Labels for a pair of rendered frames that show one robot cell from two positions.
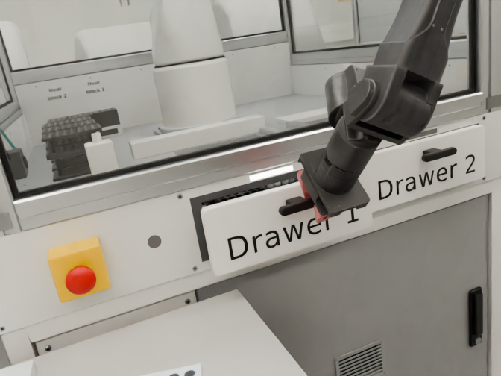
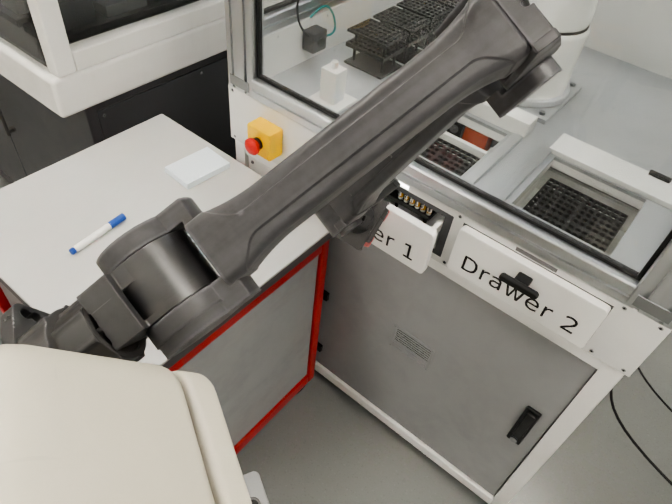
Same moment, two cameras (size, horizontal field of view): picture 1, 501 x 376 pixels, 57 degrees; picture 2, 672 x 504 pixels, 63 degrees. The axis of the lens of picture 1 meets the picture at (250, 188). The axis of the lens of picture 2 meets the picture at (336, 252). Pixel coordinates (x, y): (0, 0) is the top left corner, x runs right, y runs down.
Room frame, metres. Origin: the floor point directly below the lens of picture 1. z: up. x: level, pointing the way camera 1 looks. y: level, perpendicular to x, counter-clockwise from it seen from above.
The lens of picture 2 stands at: (0.15, -0.67, 1.61)
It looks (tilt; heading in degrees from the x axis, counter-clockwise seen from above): 46 degrees down; 53
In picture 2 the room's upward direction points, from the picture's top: 8 degrees clockwise
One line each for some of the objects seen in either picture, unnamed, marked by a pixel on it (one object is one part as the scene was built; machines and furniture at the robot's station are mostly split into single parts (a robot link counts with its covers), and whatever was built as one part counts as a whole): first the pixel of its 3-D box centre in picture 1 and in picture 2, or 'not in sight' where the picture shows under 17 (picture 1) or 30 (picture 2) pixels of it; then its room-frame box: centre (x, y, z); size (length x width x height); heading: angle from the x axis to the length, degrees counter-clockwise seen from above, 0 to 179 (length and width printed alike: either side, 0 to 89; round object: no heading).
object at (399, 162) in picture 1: (425, 167); (521, 285); (0.84, -0.34, 0.87); 0.29 x 0.02 x 0.11; 109
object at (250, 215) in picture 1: (292, 218); (369, 217); (0.69, -0.06, 0.87); 0.29 x 0.02 x 0.11; 109
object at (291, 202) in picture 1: (297, 204); not in sight; (0.66, -0.07, 0.91); 0.07 x 0.04 x 0.01; 109
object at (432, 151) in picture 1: (435, 153); (521, 282); (0.82, -0.35, 0.91); 0.07 x 0.04 x 0.01; 109
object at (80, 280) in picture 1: (80, 278); (253, 145); (0.58, 0.25, 0.88); 0.04 x 0.03 x 0.04; 109
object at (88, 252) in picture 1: (80, 269); (264, 139); (0.62, 0.26, 0.88); 0.07 x 0.05 x 0.07; 109
